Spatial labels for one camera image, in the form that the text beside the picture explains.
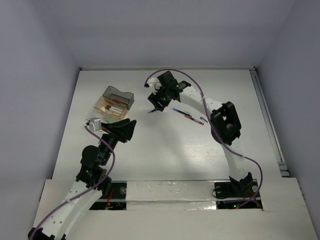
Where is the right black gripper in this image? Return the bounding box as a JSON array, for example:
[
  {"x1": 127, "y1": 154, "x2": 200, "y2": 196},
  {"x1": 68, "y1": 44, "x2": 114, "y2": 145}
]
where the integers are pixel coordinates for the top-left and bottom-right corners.
[{"x1": 148, "y1": 83, "x2": 172, "y2": 112}]

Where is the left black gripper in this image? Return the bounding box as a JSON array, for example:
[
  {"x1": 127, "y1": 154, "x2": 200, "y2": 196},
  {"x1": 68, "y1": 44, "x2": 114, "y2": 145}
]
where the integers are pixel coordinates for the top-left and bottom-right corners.
[{"x1": 99, "y1": 118, "x2": 136, "y2": 165}]

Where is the green highlighter marker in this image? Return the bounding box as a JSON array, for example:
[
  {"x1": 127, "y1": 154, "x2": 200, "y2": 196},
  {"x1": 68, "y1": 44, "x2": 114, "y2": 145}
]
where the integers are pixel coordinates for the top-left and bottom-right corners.
[{"x1": 103, "y1": 118, "x2": 115, "y2": 124}]

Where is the teal capped white pen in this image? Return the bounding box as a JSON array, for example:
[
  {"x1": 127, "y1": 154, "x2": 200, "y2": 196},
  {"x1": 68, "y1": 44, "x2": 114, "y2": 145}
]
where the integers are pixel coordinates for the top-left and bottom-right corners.
[{"x1": 105, "y1": 106, "x2": 123, "y2": 113}]

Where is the long red pen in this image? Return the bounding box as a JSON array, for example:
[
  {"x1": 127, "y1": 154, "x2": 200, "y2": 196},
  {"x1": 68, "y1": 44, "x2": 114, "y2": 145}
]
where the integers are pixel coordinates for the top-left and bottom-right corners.
[{"x1": 185, "y1": 115, "x2": 204, "y2": 126}]

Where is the red gel pen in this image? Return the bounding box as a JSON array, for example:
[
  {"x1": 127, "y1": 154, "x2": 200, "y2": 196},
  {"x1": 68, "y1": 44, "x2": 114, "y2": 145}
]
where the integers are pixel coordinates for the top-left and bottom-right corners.
[{"x1": 111, "y1": 99, "x2": 128, "y2": 105}]

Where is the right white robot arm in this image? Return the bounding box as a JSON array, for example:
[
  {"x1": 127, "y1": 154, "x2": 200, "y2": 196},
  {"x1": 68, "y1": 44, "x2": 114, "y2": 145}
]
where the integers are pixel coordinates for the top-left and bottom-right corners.
[{"x1": 144, "y1": 70, "x2": 253, "y2": 197}]

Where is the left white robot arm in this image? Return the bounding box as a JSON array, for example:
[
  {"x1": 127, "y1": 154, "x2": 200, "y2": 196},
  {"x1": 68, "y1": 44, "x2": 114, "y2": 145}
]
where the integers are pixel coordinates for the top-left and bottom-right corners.
[{"x1": 27, "y1": 117, "x2": 137, "y2": 240}]

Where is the clear plastic container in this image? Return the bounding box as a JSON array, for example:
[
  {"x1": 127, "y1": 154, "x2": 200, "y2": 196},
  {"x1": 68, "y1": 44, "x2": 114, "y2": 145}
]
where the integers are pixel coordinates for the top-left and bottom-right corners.
[{"x1": 85, "y1": 107, "x2": 121, "y2": 124}]

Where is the blue gel pen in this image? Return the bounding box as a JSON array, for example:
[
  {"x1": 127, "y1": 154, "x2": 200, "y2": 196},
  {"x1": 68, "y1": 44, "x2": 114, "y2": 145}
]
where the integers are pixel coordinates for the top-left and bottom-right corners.
[{"x1": 172, "y1": 108, "x2": 192, "y2": 117}]

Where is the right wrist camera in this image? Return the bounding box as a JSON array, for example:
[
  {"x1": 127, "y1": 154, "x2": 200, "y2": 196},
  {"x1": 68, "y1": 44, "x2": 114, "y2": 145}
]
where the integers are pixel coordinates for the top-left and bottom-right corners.
[{"x1": 144, "y1": 77, "x2": 162, "y2": 95}]

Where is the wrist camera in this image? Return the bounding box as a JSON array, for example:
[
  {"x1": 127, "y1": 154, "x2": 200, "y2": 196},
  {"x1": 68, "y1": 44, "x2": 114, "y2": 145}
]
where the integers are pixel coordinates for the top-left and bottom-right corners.
[
  {"x1": 144, "y1": 77, "x2": 162, "y2": 95},
  {"x1": 85, "y1": 117, "x2": 106, "y2": 134}
]

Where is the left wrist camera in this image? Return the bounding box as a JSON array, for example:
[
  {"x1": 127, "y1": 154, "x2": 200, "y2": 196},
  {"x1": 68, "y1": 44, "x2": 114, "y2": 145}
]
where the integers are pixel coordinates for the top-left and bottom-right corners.
[{"x1": 85, "y1": 117, "x2": 106, "y2": 134}]

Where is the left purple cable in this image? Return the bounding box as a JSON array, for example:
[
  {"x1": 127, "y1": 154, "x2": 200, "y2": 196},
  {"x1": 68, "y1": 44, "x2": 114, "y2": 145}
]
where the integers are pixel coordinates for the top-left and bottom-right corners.
[{"x1": 32, "y1": 124, "x2": 117, "y2": 240}]

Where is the purple cable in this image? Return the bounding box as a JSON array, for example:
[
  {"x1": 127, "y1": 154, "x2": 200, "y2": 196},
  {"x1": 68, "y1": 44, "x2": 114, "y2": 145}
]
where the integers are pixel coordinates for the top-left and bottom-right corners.
[
  {"x1": 144, "y1": 69, "x2": 264, "y2": 209},
  {"x1": 32, "y1": 124, "x2": 117, "y2": 240}
]

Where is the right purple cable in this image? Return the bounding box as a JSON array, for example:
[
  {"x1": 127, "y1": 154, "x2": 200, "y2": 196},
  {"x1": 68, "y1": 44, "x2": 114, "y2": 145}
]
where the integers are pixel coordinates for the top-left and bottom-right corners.
[{"x1": 144, "y1": 69, "x2": 264, "y2": 209}]

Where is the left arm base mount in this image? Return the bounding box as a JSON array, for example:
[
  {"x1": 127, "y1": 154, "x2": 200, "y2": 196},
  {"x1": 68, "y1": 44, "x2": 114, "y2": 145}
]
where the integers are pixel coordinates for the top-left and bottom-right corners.
[{"x1": 90, "y1": 181, "x2": 127, "y2": 211}]

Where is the aluminium side rail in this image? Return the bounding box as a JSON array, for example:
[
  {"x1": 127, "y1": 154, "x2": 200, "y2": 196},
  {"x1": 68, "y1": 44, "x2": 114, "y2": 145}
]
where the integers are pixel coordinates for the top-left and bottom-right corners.
[{"x1": 249, "y1": 67, "x2": 291, "y2": 178}]

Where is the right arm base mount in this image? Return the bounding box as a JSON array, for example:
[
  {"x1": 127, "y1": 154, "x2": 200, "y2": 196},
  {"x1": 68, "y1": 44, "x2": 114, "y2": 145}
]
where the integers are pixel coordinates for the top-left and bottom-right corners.
[{"x1": 211, "y1": 172, "x2": 263, "y2": 210}]

